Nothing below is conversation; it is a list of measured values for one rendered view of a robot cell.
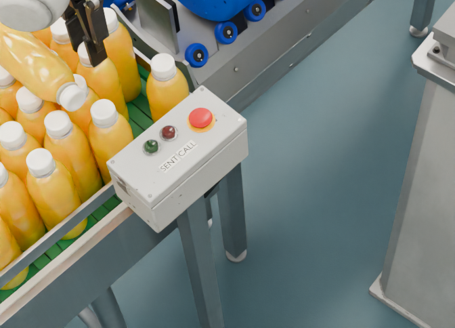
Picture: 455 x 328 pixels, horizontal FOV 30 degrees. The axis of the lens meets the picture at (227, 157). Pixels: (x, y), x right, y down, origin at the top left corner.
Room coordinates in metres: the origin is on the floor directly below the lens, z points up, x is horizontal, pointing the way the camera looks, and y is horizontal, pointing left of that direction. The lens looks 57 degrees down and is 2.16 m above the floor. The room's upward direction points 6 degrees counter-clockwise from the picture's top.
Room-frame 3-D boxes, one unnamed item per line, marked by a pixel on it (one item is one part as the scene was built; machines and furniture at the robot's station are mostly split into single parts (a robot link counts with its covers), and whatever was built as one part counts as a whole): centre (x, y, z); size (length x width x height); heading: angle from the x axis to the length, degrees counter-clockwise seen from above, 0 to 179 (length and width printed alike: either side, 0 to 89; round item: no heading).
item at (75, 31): (0.93, 0.22, 1.12); 0.03 x 0.01 x 0.07; 130
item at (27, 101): (0.83, 0.30, 1.09); 0.04 x 0.04 x 0.02
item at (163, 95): (0.87, 0.09, 0.99); 0.07 x 0.07 x 0.19
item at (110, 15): (0.98, 0.18, 1.09); 0.04 x 0.04 x 0.02
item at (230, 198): (1.06, 0.00, 0.31); 0.06 x 0.06 x 0.63; 40
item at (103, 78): (0.91, 0.21, 0.99); 0.07 x 0.07 x 0.19
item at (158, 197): (0.72, 0.07, 1.05); 0.20 x 0.10 x 0.10; 130
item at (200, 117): (0.75, 0.03, 1.11); 0.04 x 0.04 x 0.01
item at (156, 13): (1.07, 0.10, 0.99); 0.10 x 0.02 x 0.12; 40
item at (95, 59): (0.89, 0.19, 1.12); 0.03 x 0.01 x 0.07; 130
